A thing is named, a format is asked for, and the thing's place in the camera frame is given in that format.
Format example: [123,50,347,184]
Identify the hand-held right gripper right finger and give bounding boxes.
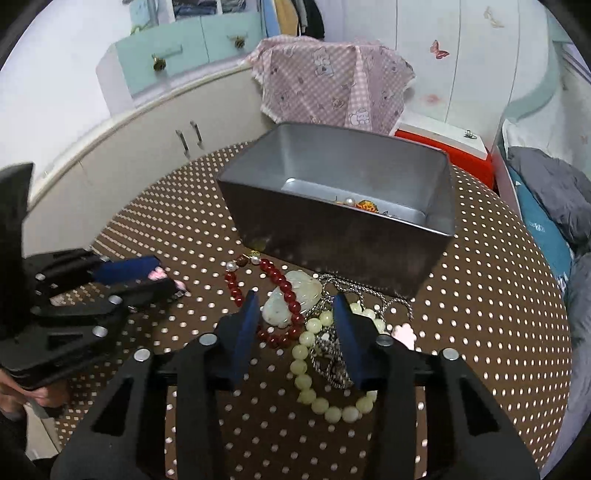
[332,292,541,480]

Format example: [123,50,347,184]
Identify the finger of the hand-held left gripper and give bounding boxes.
[25,248,161,288]
[0,278,186,391]

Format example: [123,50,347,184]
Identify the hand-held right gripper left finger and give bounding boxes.
[50,290,262,480]

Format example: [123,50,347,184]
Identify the silver chain necklace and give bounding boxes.
[309,273,413,391]

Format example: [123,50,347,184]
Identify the pale green bead bracelet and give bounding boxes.
[290,302,393,424]

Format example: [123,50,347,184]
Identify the red bead bracelet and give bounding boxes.
[225,251,306,350]

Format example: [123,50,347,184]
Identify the white jade pendant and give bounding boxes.
[262,270,323,328]

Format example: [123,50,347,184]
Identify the grey metal box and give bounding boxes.
[216,122,457,298]

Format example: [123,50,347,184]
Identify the person's left hand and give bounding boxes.
[0,369,71,420]

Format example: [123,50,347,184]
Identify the pink flower charm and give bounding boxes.
[392,324,416,350]

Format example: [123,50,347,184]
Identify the brown dotted tablecloth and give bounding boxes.
[60,138,573,480]

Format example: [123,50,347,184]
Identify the cream cabinet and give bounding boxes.
[23,69,278,256]

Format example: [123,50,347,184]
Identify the blue bed sheet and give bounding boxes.
[512,166,574,289]

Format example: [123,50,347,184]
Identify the red and white box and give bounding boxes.
[394,114,497,191]

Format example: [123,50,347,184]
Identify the teal drawer unit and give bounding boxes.
[96,11,266,116]

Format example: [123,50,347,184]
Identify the grey blanket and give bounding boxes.
[505,147,591,254]

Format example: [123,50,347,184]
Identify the pink checked cloth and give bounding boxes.
[249,37,416,137]

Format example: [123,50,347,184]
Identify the hanging clothes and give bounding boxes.
[272,0,327,40]

